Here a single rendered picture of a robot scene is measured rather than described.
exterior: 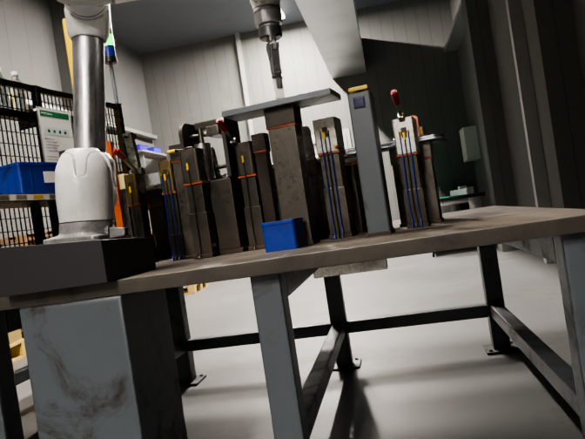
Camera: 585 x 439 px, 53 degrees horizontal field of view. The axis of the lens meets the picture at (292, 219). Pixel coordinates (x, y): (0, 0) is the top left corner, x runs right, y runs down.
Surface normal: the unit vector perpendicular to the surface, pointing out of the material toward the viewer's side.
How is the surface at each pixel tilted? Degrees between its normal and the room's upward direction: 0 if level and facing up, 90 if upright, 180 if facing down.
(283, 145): 90
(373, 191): 90
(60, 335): 90
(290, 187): 90
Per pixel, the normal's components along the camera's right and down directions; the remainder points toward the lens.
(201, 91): -0.17, 0.03
